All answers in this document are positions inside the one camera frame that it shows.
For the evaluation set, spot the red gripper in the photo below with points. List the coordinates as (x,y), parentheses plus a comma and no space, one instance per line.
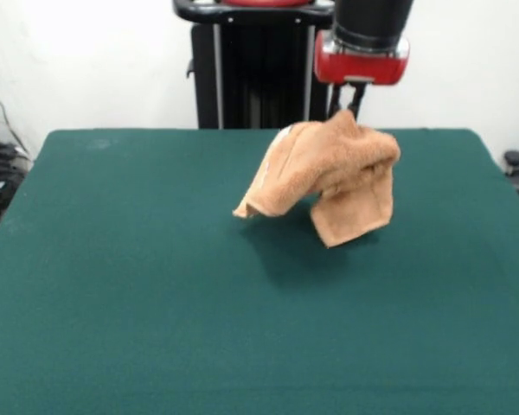
(359,69)

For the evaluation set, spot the tan terry towel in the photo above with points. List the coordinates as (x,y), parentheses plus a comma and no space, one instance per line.
(328,164)

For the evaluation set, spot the dark green table cloth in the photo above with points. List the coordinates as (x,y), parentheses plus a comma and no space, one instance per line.
(155,324)

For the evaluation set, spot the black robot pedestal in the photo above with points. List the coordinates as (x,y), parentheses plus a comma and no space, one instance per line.
(264,78)

